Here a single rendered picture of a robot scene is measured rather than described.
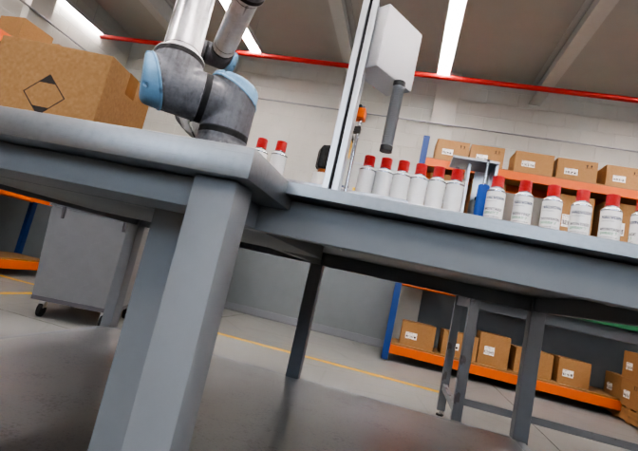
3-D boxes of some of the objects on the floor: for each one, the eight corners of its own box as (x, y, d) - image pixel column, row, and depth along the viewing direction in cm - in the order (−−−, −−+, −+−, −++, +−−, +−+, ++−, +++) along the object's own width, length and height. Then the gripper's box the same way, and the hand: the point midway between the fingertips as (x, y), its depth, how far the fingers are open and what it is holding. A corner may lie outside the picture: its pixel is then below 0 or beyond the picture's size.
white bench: (765, 502, 251) (776, 360, 262) (915, 588, 178) (920, 385, 189) (428, 409, 290) (449, 290, 301) (438, 448, 218) (465, 288, 229)
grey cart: (65, 303, 376) (98, 196, 389) (140, 318, 383) (169, 212, 397) (9, 316, 289) (52, 177, 302) (106, 335, 296) (145, 198, 310)
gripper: (200, 86, 157) (215, 140, 152) (178, 96, 158) (191, 149, 153) (190, 75, 149) (204, 131, 144) (165, 84, 149) (179, 140, 145)
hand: (193, 134), depth 146 cm, fingers closed
